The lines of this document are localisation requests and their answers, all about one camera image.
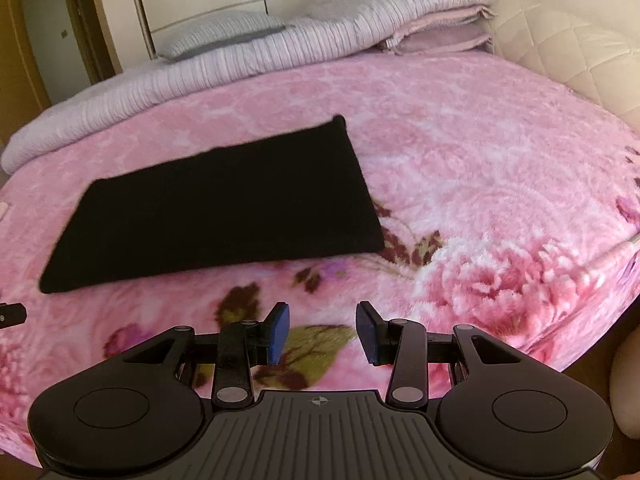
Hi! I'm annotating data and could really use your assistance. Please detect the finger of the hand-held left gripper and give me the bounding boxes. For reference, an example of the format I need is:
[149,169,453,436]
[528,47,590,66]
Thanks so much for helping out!
[0,302,27,330]

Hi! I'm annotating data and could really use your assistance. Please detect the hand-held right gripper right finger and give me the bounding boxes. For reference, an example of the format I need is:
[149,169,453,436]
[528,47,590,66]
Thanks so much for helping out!
[355,301,526,408]

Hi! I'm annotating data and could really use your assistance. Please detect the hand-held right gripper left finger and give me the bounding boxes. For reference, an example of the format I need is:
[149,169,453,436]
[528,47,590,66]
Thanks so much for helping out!
[122,301,291,408]

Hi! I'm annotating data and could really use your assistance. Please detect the black knit cardigan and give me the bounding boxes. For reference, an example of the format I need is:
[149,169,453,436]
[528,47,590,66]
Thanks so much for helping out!
[39,114,386,295]

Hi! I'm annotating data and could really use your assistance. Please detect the pink floral blanket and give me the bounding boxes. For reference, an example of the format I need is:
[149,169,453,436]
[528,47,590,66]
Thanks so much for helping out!
[0,50,640,461]

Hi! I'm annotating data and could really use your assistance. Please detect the lilac striped quilt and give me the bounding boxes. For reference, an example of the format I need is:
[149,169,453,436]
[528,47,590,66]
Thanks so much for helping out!
[0,0,498,176]

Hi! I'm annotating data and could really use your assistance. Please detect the brown wooden door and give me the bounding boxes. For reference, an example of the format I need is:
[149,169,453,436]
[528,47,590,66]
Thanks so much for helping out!
[60,0,123,87]

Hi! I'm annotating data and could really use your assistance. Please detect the folded pink sheets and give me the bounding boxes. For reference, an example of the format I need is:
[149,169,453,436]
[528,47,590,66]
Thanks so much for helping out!
[375,5,496,56]

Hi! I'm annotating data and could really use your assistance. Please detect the grey striped pillow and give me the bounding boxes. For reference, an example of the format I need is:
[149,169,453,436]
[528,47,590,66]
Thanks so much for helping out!
[157,10,296,63]

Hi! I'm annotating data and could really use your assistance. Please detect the cream quilted headboard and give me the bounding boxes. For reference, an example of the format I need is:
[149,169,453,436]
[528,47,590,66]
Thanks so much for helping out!
[487,0,640,133]

